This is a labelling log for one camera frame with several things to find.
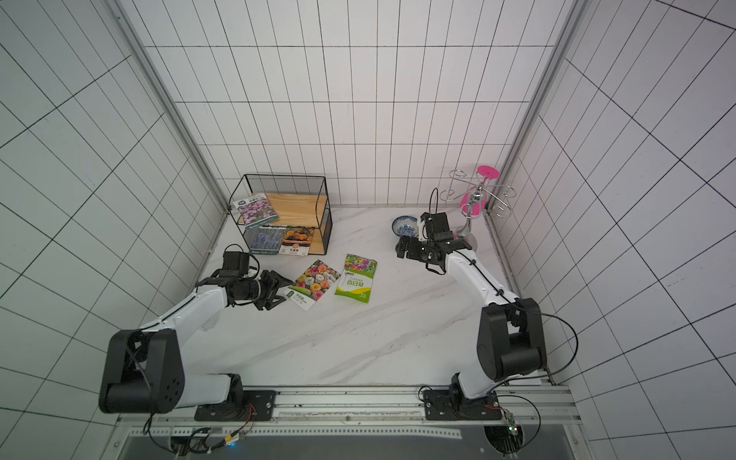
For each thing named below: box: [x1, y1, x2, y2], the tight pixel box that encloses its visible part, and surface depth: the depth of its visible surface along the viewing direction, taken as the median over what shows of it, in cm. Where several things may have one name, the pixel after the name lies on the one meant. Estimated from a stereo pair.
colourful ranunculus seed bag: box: [283, 258, 342, 312], surface depth 98 cm
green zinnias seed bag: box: [334, 253, 378, 304], surface depth 99 cm
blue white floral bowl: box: [391, 215, 419, 237], surface depth 112 cm
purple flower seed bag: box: [232, 192, 278, 227], surface depth 99 cm
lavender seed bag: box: [249, 226, 287, 253], surface depth 109 cm
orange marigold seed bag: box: [278, 226, 316, 257], surface depth 109 cm
